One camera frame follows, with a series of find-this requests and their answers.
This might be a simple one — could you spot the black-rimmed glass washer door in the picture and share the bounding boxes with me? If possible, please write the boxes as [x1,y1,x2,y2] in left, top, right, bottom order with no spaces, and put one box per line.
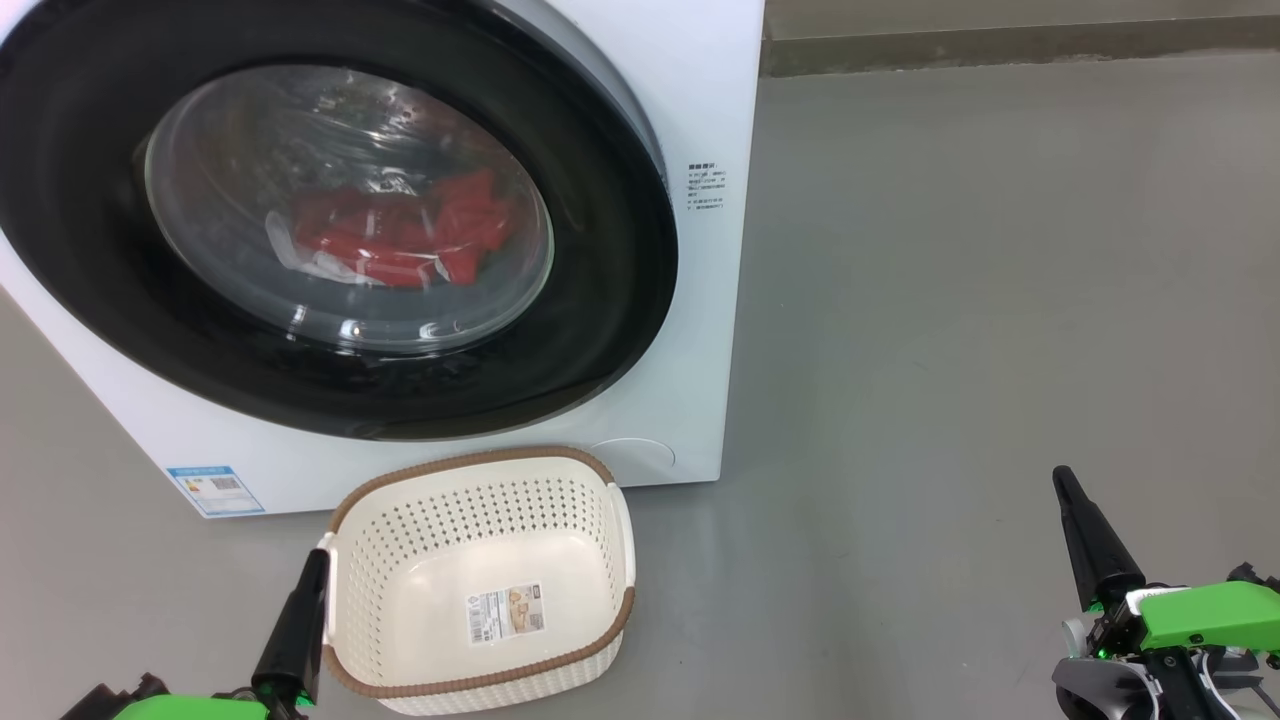
[0,0,679,441]

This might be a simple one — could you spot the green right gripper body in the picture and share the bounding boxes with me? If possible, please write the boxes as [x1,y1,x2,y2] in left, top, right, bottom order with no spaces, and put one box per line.
[1088,562,1280,720]

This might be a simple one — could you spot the white front-load washing machine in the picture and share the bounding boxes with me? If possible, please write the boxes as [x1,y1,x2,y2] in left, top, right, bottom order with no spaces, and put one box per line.
[0,0,766,519]

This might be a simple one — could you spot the cream perforated basket brown rim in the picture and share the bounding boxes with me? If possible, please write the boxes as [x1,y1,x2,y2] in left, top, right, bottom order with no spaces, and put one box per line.
[318,446,637,716]

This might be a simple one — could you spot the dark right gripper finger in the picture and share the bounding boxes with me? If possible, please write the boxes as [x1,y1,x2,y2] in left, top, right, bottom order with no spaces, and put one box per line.
[1052,465,1147,613]

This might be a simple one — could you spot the round white filter cover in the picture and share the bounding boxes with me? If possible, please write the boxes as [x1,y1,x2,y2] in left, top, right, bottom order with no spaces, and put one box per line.
[588,438,677,483]

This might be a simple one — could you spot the white printed product label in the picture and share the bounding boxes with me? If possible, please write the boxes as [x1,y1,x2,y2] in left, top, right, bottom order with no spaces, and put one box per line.
[466,585,546,646]

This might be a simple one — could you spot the red garment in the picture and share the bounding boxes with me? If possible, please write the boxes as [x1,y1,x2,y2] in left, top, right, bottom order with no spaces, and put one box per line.
[265,168,521,291]

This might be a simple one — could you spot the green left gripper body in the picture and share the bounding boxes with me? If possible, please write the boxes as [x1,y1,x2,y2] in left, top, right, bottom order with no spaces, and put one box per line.
[60,672,316,720]

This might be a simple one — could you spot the blue energy label sticker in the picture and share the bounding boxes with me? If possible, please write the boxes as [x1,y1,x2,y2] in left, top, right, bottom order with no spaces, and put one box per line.
[166,465,266,518]

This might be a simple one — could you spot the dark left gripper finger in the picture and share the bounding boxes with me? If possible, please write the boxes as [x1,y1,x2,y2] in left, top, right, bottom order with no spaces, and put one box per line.
[250,547,332,709]

